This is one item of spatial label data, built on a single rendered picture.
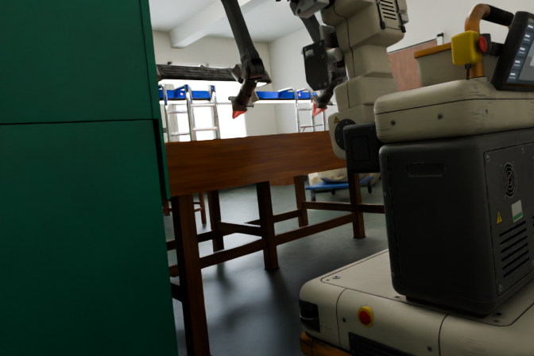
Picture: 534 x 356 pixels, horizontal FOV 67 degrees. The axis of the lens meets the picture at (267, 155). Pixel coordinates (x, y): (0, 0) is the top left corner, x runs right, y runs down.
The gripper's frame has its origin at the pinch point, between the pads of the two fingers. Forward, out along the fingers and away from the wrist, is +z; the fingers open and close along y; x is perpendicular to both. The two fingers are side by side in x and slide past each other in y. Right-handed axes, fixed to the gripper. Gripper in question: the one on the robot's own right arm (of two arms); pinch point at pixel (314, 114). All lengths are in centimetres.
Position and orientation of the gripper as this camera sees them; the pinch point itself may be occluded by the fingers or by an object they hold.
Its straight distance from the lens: 198.5
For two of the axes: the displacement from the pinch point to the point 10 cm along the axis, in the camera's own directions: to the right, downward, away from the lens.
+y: -7.7, 0.7, -6.3
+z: -4.1, 7.1, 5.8
